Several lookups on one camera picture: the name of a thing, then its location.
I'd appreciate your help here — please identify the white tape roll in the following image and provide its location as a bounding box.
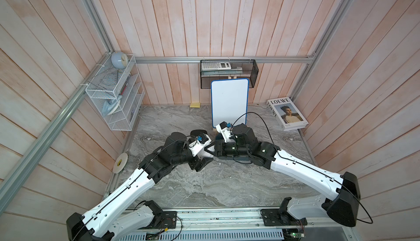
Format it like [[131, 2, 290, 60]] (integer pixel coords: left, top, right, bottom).
[[112, 152, 129, 174]]

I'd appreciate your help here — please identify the green circuit board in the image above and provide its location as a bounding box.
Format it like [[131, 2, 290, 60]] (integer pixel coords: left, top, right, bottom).
[[282, 229, 305, 241]]

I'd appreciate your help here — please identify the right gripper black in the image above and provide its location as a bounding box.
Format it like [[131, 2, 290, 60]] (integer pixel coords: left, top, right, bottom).
[[205, 141, 251, 159]]

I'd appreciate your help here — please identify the white calculator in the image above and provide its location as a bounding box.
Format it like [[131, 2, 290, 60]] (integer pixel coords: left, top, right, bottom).
[[201, 61, 231, 71]]

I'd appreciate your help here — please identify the black mesh wall basket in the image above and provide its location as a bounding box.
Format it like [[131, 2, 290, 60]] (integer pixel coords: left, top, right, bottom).
[[200, 59, 259, 89]]

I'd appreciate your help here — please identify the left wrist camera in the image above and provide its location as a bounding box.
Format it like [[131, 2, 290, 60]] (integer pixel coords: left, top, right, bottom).
[[189, 134, 211, 157]]

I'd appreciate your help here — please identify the white item in rack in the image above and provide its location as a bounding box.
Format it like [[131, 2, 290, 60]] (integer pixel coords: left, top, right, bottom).
[[101, 96, 122, 117]]

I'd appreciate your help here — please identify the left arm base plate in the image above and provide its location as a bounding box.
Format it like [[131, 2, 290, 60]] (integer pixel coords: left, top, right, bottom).
[[134, 200, 177, 229]]

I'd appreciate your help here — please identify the white wire shelf rack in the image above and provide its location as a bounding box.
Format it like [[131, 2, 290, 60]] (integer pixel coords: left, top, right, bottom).
[[85, 54, 145, 131]]

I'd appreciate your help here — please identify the flat black mouse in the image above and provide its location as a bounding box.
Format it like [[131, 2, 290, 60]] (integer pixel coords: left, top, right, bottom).
[[190, 129, 208, 137]]

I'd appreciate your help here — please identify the Loewe book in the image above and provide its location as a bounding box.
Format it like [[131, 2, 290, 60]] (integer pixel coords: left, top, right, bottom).
[[267, 97, 308, 131]]

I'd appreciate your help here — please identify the white mouse with logo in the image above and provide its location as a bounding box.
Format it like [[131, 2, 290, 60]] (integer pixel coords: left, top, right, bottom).
[[197, 149, 214, 159]]

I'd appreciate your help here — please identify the yellow sticky note pad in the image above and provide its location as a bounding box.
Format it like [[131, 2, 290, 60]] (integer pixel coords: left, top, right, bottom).
[[190, 102, 201, 108]]

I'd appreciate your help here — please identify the blue framed whiteboard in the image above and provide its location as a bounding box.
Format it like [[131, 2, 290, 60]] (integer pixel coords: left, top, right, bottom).
[[211, 79, 249, 128]]

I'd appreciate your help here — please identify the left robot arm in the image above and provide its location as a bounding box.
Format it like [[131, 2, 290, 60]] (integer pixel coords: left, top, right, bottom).
[[66, 130, 213, 241]]

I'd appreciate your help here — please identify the aluminium front rail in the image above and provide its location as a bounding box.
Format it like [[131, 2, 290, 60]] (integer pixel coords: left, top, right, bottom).
[[82, 205, 356, 234]]

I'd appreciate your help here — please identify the teal storage box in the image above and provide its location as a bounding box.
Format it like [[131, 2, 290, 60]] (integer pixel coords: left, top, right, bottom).
[[214, 134, 258, 161]]

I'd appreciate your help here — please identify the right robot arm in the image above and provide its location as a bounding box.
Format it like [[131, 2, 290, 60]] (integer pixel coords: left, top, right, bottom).
[[204, 122, 361, 227]]

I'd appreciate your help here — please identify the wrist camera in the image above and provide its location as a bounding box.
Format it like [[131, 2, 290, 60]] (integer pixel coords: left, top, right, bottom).
[[189, 134, 211, 157], [215, 121, 234, 143]]

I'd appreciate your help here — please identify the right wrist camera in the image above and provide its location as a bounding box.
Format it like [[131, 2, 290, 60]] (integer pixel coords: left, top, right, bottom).
[[215, 121, 234, 143]]

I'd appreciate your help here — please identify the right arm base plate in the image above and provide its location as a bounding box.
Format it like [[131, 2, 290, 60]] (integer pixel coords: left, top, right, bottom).
[[260, 197, 307, 226]]

